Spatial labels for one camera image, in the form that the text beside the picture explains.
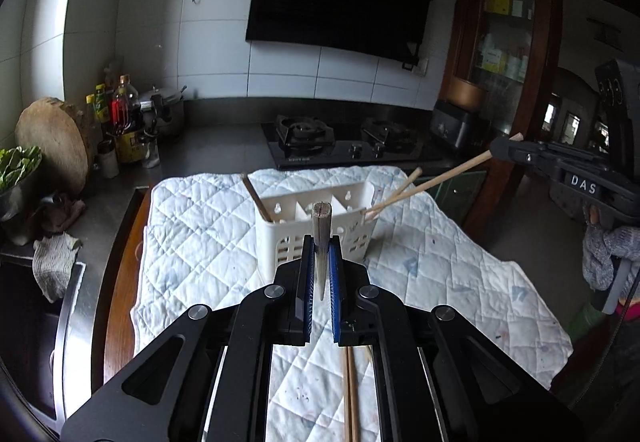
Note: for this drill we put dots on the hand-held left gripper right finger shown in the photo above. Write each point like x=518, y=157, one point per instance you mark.
x=336, y=294

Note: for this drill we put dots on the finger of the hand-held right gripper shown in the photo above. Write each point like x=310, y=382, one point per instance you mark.
x=520, y=154

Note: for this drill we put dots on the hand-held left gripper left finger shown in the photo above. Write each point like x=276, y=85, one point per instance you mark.
x=308, y=287

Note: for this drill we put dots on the wooden chopstick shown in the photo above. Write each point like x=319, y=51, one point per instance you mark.
x=256, y=198
x=347, y=397
x=354, y=407
x=440, y=179
x=405, y=184
x=320, y=232

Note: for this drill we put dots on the white plastic utensil holder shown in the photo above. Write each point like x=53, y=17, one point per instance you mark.
x=280, y=229

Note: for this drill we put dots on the person's right hand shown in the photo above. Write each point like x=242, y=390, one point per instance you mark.
x=600, y=252

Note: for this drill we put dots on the green lower cabinet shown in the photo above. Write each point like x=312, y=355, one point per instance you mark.
x=460, y=194

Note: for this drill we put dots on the black countertop appliance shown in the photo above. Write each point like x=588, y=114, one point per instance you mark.
x=452, y=122

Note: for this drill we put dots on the copper pot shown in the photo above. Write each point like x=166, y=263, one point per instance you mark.
x=467, y=92

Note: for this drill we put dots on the wooden glass-door cabinet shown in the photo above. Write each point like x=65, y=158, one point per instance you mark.
x=542, y=47

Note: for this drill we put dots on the white quilted mat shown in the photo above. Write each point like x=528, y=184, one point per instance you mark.
x=200, y=247

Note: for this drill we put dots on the black gas stove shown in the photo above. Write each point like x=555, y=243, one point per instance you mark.
x=350, y=149

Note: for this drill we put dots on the small glass jar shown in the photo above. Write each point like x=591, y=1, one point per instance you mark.
x=150, y=153

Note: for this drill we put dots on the steel pot with lid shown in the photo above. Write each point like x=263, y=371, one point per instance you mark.
x=167, y=114

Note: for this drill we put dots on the yellow label jar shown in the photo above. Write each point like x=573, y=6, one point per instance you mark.
x=130, y=146

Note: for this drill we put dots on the white cup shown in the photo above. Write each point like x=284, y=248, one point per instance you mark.
x=108, y=163

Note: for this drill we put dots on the dark pinkish cloth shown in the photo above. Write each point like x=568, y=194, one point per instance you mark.
x=62, y=214

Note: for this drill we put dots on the red liquid bottle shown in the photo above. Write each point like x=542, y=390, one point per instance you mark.
x=123, y=109

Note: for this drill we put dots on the grey white rag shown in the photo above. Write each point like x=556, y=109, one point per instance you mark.
x=52, y=264

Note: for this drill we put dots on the yellow cap oil bottle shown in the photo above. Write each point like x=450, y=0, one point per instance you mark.
x=91, y=122

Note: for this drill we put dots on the green label bottle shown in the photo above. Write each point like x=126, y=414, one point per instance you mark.
x=102, y=103

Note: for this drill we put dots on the kitchen sink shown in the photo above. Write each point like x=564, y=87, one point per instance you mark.
x=25, y=337

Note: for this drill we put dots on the round wooden cutting board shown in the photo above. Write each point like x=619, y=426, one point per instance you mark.
x=50, y=147

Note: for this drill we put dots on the steel bowl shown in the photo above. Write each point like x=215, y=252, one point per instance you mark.
x=15, y=212

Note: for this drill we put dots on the leafy green vegetables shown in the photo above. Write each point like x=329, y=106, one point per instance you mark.
x=17, y=167

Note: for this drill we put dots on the white wall socket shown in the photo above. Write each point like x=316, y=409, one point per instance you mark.
x=422, y=67

